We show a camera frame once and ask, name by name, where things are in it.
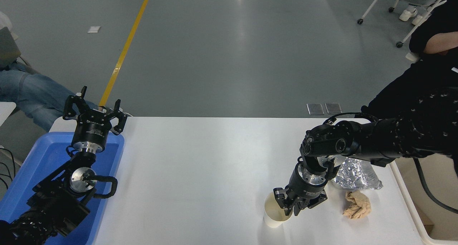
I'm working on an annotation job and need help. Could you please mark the blue plastic tray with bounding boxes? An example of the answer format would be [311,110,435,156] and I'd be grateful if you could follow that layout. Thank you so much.
[0,132,125,245]

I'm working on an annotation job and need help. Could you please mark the grey metal floor plate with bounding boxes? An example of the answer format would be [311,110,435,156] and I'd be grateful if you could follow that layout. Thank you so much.
[307,103,325,116]
[325,102,343,115]

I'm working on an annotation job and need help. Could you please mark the crumpled tan paper ball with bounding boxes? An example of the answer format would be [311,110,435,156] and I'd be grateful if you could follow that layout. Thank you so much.
[342,191,372,220]

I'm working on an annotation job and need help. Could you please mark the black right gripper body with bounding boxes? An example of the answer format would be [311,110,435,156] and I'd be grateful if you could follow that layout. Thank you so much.
[286,163,327,201]

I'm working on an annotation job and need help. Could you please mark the standing person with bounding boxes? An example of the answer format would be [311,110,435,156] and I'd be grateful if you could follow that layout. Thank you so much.
[360,0,458,122]

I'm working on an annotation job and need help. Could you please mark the seated person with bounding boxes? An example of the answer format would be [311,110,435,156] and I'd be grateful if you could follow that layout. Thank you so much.
[0,11,99,132]

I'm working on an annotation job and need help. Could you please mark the silver foil tray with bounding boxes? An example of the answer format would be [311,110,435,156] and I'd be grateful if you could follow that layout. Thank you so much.
[331,157,383,191]

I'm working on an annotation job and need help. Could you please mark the white paper cup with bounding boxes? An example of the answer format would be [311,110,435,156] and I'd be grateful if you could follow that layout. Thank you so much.
[264,192,293,228]

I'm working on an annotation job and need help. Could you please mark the grey laptop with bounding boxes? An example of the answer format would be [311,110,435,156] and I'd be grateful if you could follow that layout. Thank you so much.
[0,26,22,62]

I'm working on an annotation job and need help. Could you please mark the thin black cables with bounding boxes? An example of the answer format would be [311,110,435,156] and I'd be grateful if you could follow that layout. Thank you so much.
[0,147,17,190]

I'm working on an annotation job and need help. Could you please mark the large pale bin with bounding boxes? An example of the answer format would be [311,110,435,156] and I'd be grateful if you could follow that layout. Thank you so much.
[389,153,458,245]

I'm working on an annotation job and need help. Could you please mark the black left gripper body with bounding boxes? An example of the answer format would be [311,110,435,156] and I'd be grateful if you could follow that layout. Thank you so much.
[71,111,113,147]

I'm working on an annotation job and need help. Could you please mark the small white side table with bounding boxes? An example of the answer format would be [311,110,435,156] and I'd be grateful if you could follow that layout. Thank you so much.
[0,102,17,127]

